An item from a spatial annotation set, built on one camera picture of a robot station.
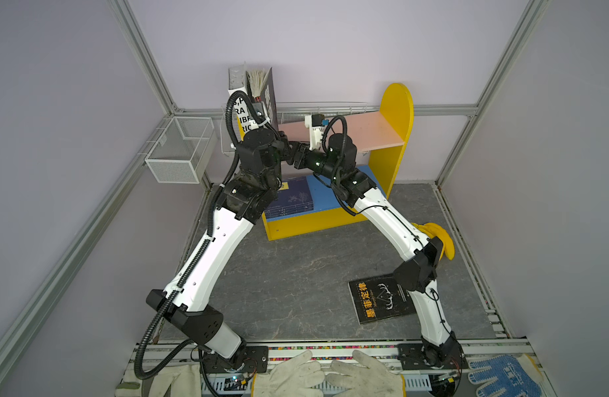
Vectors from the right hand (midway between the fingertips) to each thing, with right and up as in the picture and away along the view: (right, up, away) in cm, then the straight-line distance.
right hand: (279, 145), depth 69 cm
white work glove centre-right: (+27, -68, +2) cm, 73 cm away
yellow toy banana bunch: (+58, -27, +31) cm, 71 cm away
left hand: (-1, +2, -7) cm, 8 cm away
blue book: (+3, -14, +23) cm, 27 cm away
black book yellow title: (+32, -49, +16) cm, 61 cm away
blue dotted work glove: (+68, -66, +2) cm, 95 cm away
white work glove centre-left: (+4, -67, +2) cm, 67 cm away
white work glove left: (-28, -66, 0) cm, 72 cm away
